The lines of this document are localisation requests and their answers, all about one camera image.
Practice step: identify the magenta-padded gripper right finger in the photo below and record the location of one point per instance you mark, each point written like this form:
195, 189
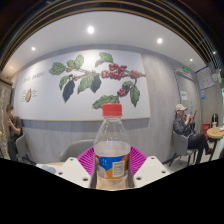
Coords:
151, 170

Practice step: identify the round ceiling lights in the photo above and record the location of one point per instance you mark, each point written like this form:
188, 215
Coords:
90, 29

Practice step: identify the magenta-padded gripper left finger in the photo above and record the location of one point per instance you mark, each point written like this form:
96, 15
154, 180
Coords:
73, 171

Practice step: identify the green exit sign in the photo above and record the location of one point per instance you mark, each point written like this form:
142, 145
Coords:
185, 69

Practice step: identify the person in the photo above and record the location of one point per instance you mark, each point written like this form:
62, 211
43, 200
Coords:
183, 128
15, 128

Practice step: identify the blue-framed notice board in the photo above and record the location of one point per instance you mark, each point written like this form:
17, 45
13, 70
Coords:
205, 77

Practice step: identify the coffee plant wall mural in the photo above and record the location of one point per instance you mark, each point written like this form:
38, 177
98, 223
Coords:
50, 100

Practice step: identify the black flask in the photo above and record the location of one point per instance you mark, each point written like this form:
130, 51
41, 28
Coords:
215, 120

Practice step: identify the small round wooden table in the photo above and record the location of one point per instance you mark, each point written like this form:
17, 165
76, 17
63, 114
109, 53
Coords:
216, 133

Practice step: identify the clear red-capped drink bottle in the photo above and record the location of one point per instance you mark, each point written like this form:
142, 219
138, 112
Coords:
111, 150

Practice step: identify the grey chair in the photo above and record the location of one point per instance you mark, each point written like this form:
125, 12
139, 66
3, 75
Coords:
180, 146
22, 146
75, 150

